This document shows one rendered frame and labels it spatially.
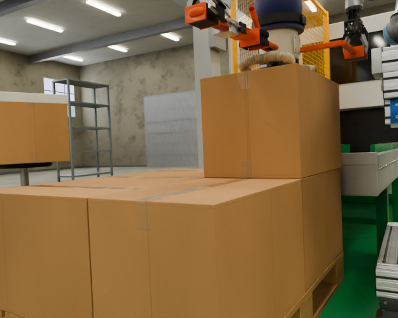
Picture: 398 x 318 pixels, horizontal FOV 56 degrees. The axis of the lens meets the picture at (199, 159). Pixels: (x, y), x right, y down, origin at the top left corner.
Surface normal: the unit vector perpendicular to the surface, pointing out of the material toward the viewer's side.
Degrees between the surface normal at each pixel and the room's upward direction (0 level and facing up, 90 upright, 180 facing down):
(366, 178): 90
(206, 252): 90
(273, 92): 90
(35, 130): 90
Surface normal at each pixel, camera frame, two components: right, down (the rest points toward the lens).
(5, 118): 0.60, 0.00
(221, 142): -0.55, 0.04
